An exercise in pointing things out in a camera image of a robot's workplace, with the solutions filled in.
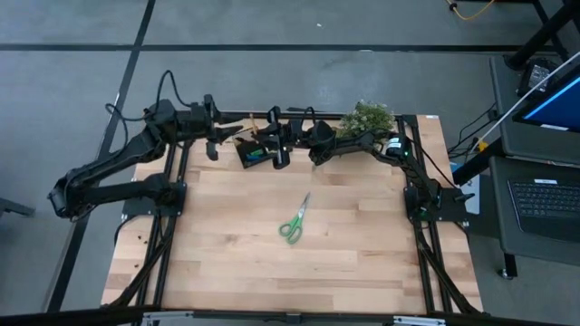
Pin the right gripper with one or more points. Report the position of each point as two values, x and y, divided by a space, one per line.
294 133

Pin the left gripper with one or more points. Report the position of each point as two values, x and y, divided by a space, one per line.
206 124

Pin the yellow pencil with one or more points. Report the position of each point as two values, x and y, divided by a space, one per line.
254 124

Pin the black mesh desk organizer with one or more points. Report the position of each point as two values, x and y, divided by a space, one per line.
240 151

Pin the blue eraser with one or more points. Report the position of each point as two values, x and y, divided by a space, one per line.
253 158

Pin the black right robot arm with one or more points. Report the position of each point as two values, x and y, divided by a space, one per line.
353 142

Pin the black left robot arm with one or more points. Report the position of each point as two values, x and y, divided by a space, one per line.
113 165

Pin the bushy green potted plant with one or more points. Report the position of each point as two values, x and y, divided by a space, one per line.
367 120

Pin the white paper sheet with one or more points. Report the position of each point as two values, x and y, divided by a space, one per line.
473 206

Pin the thin white rod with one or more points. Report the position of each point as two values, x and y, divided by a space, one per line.
503 125

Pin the grey equipment cart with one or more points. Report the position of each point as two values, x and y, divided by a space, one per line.
534 145

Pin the black power adapter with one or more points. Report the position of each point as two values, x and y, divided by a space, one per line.
537 72

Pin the black laptop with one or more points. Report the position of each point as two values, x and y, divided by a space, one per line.
544 204

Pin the monitor with blue screen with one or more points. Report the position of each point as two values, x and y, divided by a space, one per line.
557 108

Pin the black stand legs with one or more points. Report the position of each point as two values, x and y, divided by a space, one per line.
544 32

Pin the black aluminium table frame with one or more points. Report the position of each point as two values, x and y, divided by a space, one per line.
235 114

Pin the silver metal bracket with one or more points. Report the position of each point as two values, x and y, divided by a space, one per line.
167 319
419 321

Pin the black crossbar rail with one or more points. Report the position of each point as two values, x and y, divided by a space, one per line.
68 317

